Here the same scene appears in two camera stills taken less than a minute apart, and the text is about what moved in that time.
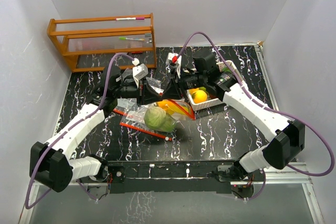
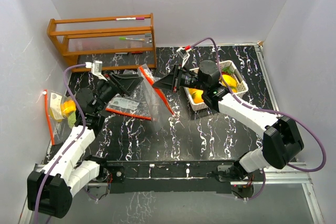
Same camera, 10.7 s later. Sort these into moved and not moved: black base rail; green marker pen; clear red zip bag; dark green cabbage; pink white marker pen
Moved: dark green cabbage; clear red zip bag
Not moved: pink white marker pen; green marker pen; black base rail
